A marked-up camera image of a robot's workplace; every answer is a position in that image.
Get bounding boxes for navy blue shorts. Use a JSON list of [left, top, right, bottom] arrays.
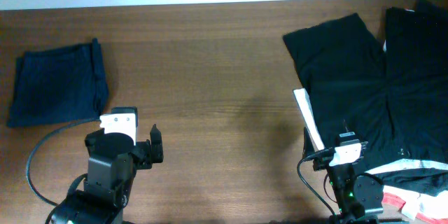
[[6, 38, 109, 127]]

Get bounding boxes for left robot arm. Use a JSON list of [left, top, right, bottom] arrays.
[[45, 125, 164, 224]]

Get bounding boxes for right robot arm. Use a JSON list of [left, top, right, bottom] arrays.
[[297, 129, 384, 223]]

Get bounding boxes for black garment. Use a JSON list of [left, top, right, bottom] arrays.
[[283, 14, 447, 173]]

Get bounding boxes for red and white garment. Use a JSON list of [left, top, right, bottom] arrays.
[[367, 159, 447, 223]]

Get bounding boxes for dark garment at right edge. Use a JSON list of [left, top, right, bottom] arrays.
[[385, 0, 447, 73]]

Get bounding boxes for right black cable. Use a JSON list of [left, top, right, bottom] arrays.
[[296, 148, 340, 218]]

